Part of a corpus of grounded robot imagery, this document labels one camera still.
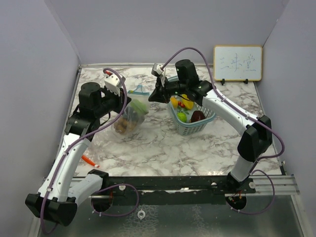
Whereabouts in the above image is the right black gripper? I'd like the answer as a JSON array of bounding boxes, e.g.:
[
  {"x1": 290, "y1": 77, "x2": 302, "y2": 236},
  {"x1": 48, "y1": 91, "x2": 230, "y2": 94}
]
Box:
[{"x1": 148, "y1": 76, "x2": 187, "y2": 105}]

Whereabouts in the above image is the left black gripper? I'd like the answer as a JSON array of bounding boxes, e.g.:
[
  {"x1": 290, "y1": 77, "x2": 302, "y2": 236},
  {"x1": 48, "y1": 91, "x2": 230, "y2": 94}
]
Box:
[{"x1": 95, "y1": 85, "x2": 132, "y2": 118}]

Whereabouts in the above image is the green ring toy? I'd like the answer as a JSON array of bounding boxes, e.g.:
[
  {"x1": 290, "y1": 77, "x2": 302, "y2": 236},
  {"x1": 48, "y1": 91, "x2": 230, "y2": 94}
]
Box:
[{"x1": 130, "y1": 100, "x2": 148, "y2": 114}]

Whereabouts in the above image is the dark purple grape bunch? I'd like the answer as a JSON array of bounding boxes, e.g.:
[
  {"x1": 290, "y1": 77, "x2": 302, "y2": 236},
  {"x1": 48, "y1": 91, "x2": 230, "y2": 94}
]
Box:
[{"x1": 126, "y1": 110, "x2": 141, "y2": 123}]

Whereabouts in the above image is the clear blue-zipper bag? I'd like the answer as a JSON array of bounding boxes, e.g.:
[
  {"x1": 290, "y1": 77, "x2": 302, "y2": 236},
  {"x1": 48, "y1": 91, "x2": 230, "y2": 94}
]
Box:
[{"x1": 112, "y1": 84, "x2": 150, "y2": 136}]

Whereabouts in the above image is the brown longan bunch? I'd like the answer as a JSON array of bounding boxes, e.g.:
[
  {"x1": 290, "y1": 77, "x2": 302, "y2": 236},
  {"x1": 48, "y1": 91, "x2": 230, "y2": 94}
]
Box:
[{"x1": 114, "y1": 118, "x2": 137, "y2": 135}]

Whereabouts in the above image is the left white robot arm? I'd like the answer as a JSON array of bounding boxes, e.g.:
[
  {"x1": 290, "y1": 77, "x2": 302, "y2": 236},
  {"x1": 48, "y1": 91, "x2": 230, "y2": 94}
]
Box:
[{"x1": 25, "y1": 82, "x2": 131, "y2": 226}]

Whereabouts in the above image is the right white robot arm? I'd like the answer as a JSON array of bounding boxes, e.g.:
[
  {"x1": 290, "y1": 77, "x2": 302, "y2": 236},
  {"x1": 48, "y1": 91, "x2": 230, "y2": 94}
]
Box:
[{"x1": 149, "y1": 59, "x2": 272, "y2": 193}]

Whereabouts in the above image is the clear orange-zipper bag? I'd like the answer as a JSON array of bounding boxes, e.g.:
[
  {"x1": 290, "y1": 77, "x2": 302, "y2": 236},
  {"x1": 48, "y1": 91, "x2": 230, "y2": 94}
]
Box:
[{"x1": 82, "y1": 133, "x2": 115, "y2": 168}]

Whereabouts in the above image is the yellow lemon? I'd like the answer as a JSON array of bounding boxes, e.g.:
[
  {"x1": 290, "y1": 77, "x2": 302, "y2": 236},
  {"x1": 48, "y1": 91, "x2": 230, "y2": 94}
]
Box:
[{"x1": 170, "y1": 97, "x2": 178, "y2": 109}]

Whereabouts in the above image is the green round fruit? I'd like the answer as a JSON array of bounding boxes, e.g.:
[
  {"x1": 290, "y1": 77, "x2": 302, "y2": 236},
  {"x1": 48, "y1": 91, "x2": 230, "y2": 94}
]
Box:
[{"x1": 177, "y1": 112, "x2": 187, "y2": 123}]

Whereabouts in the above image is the light blue plastic basket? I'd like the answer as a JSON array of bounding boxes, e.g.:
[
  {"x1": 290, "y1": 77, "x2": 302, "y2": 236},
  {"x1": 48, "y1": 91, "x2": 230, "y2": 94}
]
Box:
[{"x1": 166, "y1": 76, "x2": 217, "y2": 136}]

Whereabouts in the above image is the dark red apple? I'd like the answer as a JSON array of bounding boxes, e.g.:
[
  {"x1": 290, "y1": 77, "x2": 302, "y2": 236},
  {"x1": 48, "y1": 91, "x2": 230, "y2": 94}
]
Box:
[{"x1": 190, "y1": 110, "x2": 205, "y2": 123}]

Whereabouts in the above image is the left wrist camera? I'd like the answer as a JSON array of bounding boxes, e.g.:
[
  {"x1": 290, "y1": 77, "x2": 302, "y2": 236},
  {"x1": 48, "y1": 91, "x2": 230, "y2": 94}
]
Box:
[{"x1": 104, "y1": 74, "x2": 122, "y2": 96}]

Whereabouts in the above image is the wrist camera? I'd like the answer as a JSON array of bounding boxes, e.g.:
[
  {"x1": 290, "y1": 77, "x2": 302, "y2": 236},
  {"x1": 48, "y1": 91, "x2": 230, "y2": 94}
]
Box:
[
  {"x1": 151, "y1": 63, "x2": 166, "y2": 87},
  {"x1": 104, "y1": 74, "x2": 122, "y2": 96}
]

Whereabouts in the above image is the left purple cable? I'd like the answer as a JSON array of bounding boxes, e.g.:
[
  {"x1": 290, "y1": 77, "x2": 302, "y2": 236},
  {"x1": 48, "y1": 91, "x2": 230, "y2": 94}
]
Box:
[{"x1": 40, "y1": 68, "x2": 128, "y2": 235}]

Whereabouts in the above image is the purple cable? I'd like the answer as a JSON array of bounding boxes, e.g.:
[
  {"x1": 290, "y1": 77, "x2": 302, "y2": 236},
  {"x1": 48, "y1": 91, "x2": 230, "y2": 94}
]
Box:
[
  {"x1": 40, "y1": 68, "x2": 128, "y2": 235},
  {"x1": 161, "y1": 47, "x2": 286, "y2": 215}
]

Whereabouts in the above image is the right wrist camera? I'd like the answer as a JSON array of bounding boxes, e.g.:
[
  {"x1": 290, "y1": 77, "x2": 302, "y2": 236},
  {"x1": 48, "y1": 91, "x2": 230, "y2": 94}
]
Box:
[{"x1": 151, "y1": 63, "x2": 166, "y2": 87}]

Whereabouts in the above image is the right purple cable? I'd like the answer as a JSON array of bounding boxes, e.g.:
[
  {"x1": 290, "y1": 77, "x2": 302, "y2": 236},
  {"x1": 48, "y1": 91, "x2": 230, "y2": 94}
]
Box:
[{"x1": 161, "y1": 47, "x2": 286, "y2": 215}]

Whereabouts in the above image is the white board wooden frame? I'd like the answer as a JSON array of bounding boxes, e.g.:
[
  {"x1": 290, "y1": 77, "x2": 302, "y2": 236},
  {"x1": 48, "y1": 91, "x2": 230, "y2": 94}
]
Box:
[{"x1": 213, "y1": 45, "x2": 263, "y2": 83}]

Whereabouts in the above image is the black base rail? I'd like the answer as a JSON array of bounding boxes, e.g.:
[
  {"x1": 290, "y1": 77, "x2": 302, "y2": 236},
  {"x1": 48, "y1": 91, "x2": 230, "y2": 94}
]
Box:
[{"x1": 92, "y1": 176, "x2": 255, "y2": 206}]

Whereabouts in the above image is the aluminium frame rail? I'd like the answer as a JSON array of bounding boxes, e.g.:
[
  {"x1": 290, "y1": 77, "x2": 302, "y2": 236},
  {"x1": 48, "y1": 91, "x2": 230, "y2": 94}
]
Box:
[{"x1": 39, "y1": 174, "x2": 301, "y2": 198}]

